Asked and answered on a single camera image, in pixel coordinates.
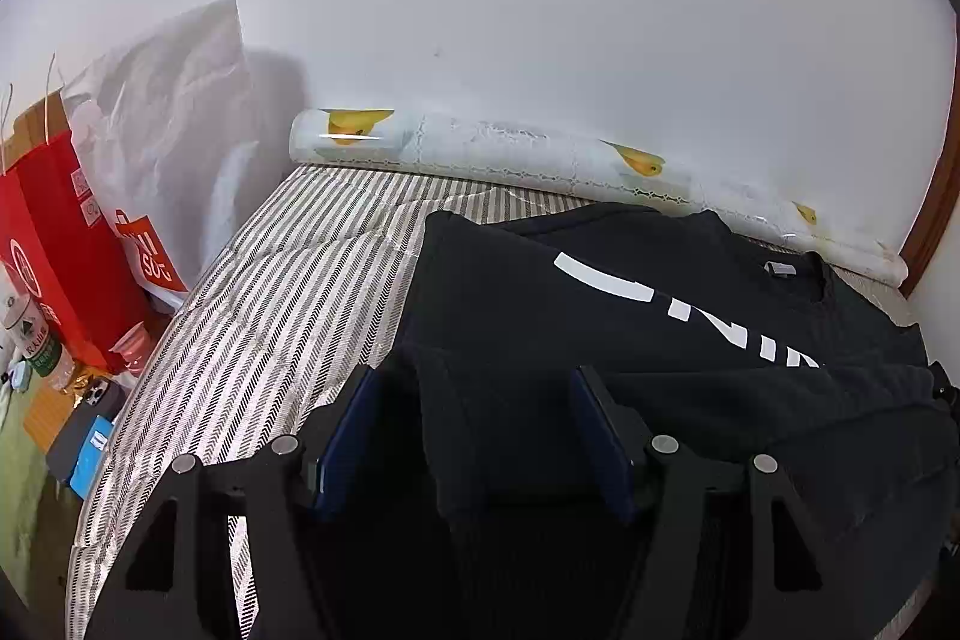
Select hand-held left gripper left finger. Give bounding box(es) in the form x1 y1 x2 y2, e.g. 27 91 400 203
82 366 383 640

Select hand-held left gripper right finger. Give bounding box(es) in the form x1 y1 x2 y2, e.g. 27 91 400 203
570 366 848 640

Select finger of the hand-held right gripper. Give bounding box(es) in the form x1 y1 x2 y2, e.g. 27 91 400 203
931 364 960 420

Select black sweatshirt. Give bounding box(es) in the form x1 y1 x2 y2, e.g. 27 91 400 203
330 203 960 640

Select striped bed sheet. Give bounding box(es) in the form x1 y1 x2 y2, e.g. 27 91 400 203
66 164 931 640

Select pink cup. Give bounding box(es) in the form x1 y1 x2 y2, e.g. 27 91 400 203
109 321 152 375

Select blue card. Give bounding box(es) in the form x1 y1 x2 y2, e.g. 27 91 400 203
70 419 113 492

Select black phone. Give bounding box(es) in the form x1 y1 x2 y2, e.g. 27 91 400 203
45 385 125 480

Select wooden nightstand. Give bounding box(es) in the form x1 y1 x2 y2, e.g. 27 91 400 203
22 370 130 498

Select rolled clear printed tablecloth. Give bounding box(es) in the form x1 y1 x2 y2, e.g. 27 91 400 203
289 107 908 293

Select green blanket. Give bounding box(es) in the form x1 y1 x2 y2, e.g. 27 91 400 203
0 370 62 603

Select plastic bottle with green label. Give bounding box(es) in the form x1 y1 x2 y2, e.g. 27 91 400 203
0 295 76 387

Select red paper bag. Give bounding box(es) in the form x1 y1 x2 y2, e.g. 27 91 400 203
0 51 152 375

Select white plastic bag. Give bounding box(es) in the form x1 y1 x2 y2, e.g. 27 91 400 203
64 0 263 311

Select brown wooden door frame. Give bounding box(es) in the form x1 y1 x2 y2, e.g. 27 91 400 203
898 156 960 300

